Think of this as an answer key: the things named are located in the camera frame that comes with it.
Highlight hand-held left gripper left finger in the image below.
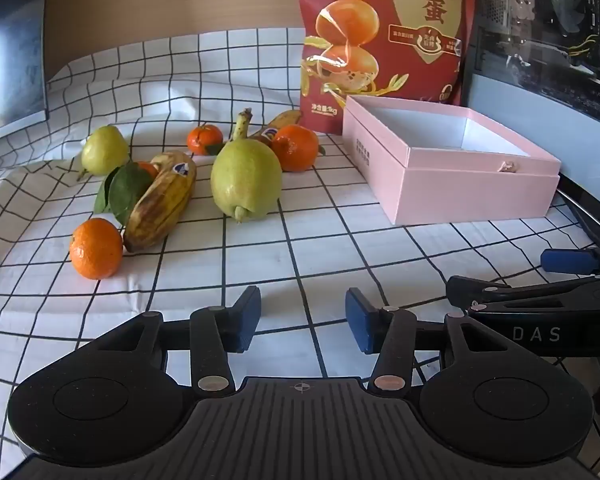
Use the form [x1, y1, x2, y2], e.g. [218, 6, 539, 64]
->
[92, 286, 262, 396]

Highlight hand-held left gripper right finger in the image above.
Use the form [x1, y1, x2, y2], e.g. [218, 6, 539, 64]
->
[345, 287, 511, 393]

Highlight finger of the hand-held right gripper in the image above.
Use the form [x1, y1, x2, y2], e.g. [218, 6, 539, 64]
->
[446, 275, 600, 317]
[540, 241, 600, 277]

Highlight pink cardboard box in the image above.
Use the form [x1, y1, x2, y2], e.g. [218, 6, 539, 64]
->
[341, 95, 562, 226]

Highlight large green pear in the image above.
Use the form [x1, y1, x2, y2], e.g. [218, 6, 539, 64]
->
[210, 139, 284, 224]

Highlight wide spotted yellow banana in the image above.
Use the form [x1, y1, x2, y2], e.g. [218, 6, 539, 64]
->
[123, 150, 198, 254]

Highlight large orange mandarin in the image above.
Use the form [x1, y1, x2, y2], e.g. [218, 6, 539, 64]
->
[270, 125, 327, 173]

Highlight mandarin with large green leaves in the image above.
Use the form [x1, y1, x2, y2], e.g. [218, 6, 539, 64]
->
[94, 160, 159, 227]

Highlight mandarin with small leaf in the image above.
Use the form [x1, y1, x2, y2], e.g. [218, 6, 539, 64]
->
[186, 122, 226, 157]

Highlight slim spotted yellow banana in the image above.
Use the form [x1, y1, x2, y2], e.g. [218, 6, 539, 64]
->
[231, 108, 303, 147]

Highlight small green pear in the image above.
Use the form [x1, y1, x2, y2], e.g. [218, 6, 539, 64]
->
[77, 125, 131, 181]

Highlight white black-grid tablecloth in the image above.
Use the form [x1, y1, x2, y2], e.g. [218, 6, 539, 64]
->
[0, 26, 600, 480]

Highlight red snack bag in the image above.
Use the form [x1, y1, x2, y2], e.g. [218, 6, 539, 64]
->
[299, 0, 476, 136]

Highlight dark monitor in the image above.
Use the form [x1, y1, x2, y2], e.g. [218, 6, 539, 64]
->
[0, 0, 51, 136]

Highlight black cable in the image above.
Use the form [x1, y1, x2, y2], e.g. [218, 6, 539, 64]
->
[556, 187, 600, 248]

